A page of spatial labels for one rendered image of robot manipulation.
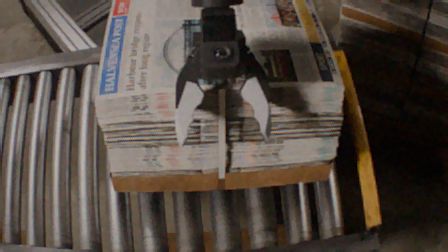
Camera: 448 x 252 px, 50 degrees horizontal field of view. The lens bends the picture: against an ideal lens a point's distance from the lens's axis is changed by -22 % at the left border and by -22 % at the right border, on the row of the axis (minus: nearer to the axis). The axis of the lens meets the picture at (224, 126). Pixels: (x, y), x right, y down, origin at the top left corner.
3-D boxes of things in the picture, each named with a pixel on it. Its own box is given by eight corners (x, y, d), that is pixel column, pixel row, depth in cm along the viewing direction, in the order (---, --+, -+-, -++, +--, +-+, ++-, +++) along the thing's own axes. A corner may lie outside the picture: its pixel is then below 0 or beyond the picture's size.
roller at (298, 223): (280, 59, 130) (282, 44, 126) (311, 254, 103) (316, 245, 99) (257, 59, 129) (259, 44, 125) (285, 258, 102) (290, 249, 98)
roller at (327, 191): (308, 59, 130) (310, 44, 126) (342, 248, 103) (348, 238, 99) (287, 59, 130) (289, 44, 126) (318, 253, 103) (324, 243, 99)
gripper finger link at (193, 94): (183, 134, 87) (209, 75, 84) (183, 150, 81) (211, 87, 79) (162, 126, 86) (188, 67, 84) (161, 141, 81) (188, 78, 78)
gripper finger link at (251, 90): (281, 118, 87) (249, 63, 84) (287, 133, 81) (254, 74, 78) (261, 129, 87) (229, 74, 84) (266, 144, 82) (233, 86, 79)
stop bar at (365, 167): (343, 55, 125) (344, 49, 123) (380, 229, 100) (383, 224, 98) (330, 54, 124) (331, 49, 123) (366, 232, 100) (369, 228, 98)
